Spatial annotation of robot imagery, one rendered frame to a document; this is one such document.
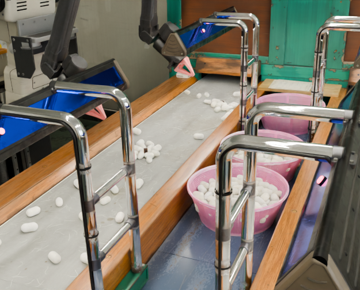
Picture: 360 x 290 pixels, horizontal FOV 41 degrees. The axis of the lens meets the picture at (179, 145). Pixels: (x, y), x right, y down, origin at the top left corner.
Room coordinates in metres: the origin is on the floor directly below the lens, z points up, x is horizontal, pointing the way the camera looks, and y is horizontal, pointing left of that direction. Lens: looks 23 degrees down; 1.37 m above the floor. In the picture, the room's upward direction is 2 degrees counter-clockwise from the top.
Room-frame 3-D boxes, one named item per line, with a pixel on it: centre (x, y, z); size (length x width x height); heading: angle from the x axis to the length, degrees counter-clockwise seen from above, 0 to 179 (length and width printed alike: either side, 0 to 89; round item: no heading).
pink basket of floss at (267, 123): (1.79, -0.43, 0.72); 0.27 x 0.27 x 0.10
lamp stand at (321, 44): (1.55, -0.55, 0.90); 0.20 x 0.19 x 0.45; 157
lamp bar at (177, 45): (1.74, -0.11, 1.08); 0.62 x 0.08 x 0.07; 157
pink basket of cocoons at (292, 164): (1.38, -0.26, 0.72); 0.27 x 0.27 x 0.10
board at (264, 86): (1.99, -0.52, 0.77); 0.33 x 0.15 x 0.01; 67
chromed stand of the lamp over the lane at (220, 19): (1.70, -0.18, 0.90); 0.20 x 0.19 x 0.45; 157
